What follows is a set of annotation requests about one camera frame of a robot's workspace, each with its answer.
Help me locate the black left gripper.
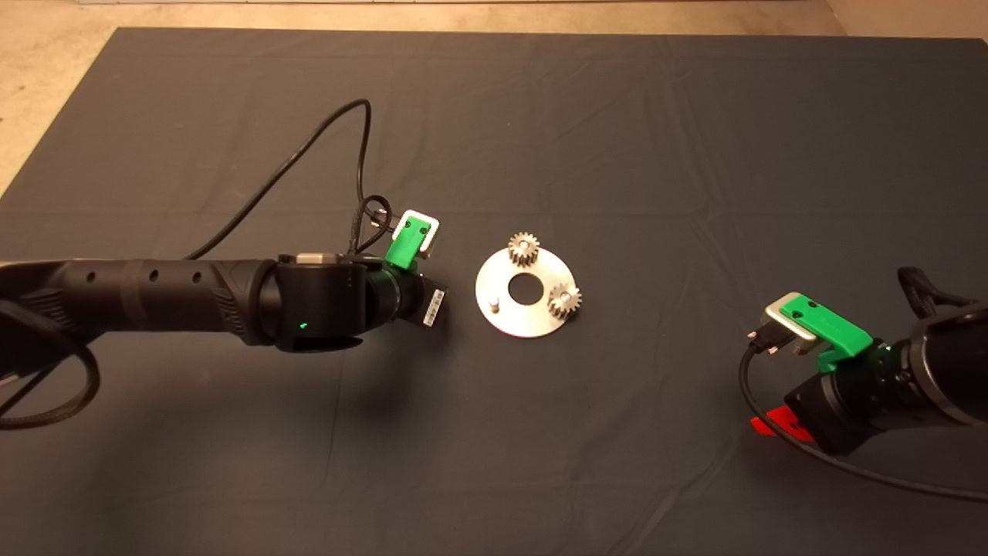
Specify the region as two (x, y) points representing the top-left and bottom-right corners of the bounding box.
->
(392, 270), (451, 331)

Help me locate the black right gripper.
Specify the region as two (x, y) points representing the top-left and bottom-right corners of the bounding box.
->
(750, 375), (879, 455)

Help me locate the small steel planetary gear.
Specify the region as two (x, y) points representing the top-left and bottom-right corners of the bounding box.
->
(548, 284), (584, 321)
(508, 232), (541, 269)

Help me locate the round metal carrier plate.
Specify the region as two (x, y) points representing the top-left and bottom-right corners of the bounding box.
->
(475, 246), (576, 338)

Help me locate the dark grey table cloth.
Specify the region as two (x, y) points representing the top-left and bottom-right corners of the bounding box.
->
(0, 25), (988, 556)

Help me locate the green left camera mount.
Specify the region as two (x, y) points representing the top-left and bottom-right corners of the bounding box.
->
(384, 216), (431, 273)

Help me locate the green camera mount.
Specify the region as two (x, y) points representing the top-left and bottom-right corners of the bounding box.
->
(780, 297), (875, 375)
(384, 216), (431, 273)

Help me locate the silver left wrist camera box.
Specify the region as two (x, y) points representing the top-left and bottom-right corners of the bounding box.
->
(396, 208), (441, 259)

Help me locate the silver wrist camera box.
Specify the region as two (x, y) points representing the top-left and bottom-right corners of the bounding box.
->
(764, 292), (821, 354)
(396, 208), (441, 259)

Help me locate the black right camera cable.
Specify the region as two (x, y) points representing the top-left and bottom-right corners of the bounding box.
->
(739, 340), (988, 504)

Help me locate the black camera cable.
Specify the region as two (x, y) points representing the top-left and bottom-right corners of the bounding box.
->
(739, 340), (988, 504)
(184, 99), (396, 261)

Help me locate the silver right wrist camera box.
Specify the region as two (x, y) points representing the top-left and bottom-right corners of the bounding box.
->
(764, 292), (821, 354)

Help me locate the green right camera mount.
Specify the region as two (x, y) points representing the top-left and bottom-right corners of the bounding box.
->
(780, 297), (875, 375)

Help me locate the black left camera cable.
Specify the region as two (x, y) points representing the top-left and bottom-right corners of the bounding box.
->
(184, 99), (396, 261)

